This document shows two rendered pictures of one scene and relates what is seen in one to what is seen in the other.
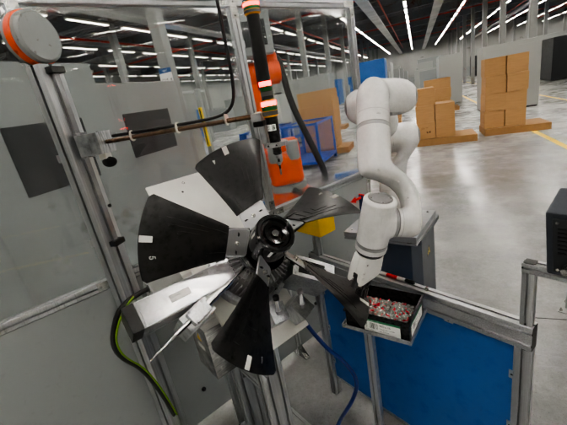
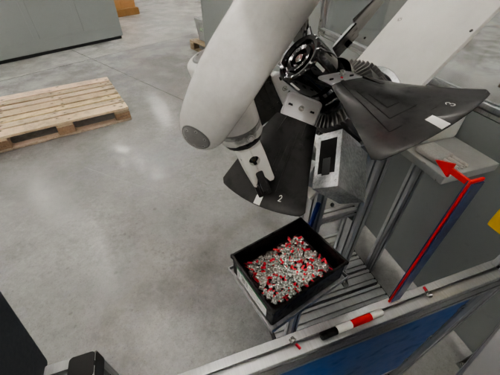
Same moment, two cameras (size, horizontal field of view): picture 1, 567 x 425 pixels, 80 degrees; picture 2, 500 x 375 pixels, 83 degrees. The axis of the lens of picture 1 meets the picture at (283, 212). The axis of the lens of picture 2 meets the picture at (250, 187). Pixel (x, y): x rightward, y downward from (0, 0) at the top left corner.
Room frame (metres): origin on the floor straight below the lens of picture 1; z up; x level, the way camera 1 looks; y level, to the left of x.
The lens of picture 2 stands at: (1.00, -0.66, 1.43)
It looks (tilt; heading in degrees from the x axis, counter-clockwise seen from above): 41 degrees down; 108
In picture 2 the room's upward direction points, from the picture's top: straight up
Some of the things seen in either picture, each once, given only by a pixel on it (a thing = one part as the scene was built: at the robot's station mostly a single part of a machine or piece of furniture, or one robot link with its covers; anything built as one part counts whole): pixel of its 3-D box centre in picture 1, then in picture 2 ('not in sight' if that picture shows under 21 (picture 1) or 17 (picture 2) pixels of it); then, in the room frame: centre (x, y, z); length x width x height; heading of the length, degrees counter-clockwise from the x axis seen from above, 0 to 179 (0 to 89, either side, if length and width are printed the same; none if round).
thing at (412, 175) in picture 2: (226, 363); (390, 222); (1.36, 0.40, 0.42); 0.04 x 0.04 x 0.83; 36
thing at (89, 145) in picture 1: (94, 143); not in sight; (1.19, 0.58, 1.54); 0.10 x 0.07 x 0.09; 71
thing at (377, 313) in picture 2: (396, 277); (352, 324); (1.11, -0.37, 0.87); 0.14 x 0.01 x 0.01; 38
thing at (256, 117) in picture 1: (269, 129); not in sight; (0.99, 0.00, 1.50); 0.09 x 0.07 x 0.10; 71
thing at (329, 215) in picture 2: (256, 376); (334, 213); (1.09, 0.22, 0.56); 0.19 x 0.04 x 0.04; 36
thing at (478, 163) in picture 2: not in sight; (428, 145); (1.36, 0.40, 0.85); 0.36 x 0.24 x 0.03; 126
